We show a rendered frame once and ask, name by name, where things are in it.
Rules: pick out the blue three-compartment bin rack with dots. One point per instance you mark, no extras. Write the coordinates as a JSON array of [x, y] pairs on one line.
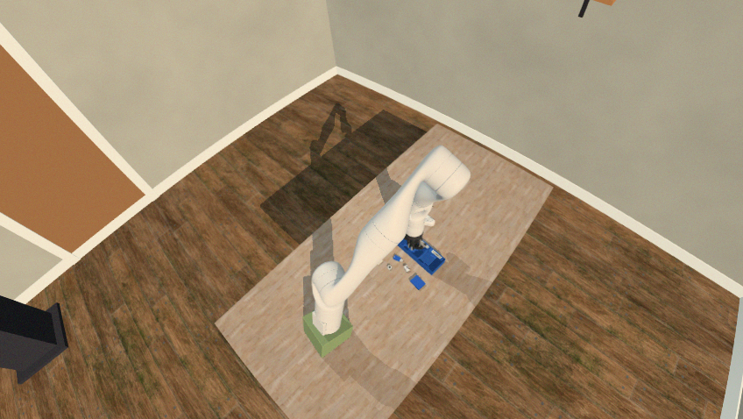
[[430, 259]]

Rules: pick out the blue rectangular block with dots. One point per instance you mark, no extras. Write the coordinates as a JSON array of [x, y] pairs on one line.
[[417, 282]]

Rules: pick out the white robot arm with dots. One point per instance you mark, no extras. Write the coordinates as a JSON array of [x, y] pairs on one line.
[[440, 172]]

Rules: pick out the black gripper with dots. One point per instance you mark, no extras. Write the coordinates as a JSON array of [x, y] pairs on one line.
[[418, 244]]

